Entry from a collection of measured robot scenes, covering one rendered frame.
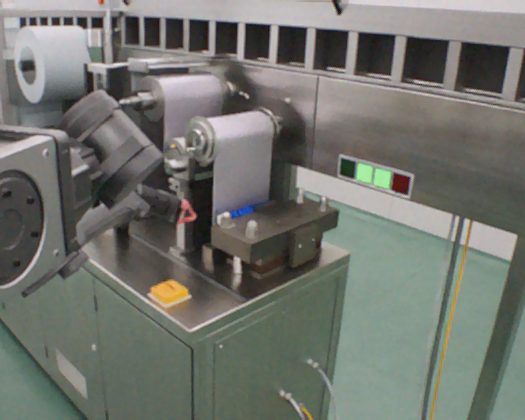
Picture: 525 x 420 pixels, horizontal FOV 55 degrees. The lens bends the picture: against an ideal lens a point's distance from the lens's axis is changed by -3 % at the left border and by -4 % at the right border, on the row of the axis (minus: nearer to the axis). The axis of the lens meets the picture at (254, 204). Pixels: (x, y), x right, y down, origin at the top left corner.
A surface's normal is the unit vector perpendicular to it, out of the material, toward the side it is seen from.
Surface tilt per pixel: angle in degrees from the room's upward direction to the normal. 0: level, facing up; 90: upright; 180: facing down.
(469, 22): 90
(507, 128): 90
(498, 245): 90
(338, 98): 90
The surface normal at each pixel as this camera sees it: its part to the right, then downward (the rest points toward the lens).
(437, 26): -0.70, 0.22
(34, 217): 0.96, 0.14
